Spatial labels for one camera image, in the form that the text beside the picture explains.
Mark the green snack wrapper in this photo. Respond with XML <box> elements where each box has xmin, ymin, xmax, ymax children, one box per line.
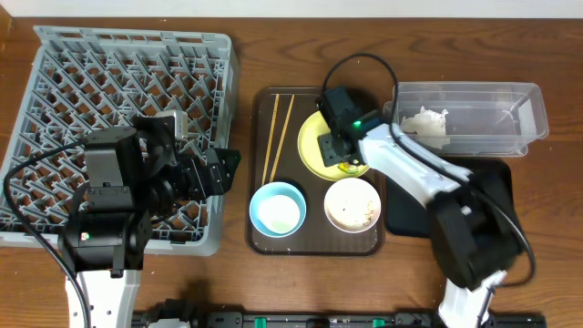
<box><xmin>338</xmin><ymin>162</ymin><xmax>359</xmax><ymax>175</ymax></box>

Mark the white paper napkin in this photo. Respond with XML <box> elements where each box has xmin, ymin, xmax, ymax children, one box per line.
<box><xmin>400</xmin><ymin>106</ymin><xmax>450</xmax><ymax>149</ymax></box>

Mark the white bowl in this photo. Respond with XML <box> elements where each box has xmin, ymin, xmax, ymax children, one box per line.
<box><xmin>323</xmin><ymin>178</ymin><xmax>382</xmax><ymax>234</ymax></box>

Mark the white cup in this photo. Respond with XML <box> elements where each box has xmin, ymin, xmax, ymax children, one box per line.
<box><xmin>258</xmin><ymin>195</ymin><xmax>300</xmax><ymax>234</ymax></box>

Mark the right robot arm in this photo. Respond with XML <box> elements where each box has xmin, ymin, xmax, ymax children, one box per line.
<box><xmin>317</xmin><ymin>87</ymin><xmax>530</xmax><ymax>327</ymax></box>

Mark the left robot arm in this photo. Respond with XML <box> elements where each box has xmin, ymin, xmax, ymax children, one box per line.
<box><xmin>59</xmin><ymin>128</ymin><xmax>240</xmax><ymax>327</ymax></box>

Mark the clear plastic waste bin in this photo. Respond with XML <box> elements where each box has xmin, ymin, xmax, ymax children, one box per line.
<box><xmin>394</xmin><ymin>81</ymin><xmax>549</xmax><ymax>158</ymax></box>

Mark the black waste tray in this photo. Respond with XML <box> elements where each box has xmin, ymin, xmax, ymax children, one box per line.
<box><xmin>385</xmin><ymin>157</ymin><xmax>514</xmax><ymax>239</ymax></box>

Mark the yellow round plate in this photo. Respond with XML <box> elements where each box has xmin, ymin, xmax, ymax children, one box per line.
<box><xmin>297</xmin><ymin>111</ymin><xmax>369</xmax><ymax>181</ymax></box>

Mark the light blue bowl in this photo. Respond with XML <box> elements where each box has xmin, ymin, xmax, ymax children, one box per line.
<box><xmin>249</xmin><ymin>181</ymin><xmax>307</xmax><ymax>238</ymax></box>

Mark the dark brown serving tray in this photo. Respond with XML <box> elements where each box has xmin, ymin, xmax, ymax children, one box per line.
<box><xmin>246</xmin><ymin>87</ymin><xmax>385</xmax><ymax>256</ymax></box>

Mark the grey plastic dish rack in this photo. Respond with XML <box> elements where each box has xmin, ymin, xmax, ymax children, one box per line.
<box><xmin>1</xmin><ymin>26</ymin><xmax>240</xmax><ymax>256</ymax></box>

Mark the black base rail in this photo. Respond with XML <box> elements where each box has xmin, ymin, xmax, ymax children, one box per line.
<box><xmin>131</xmin><ymin>300</ymin><xmax>547</xmax><ymax>328</ymax></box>

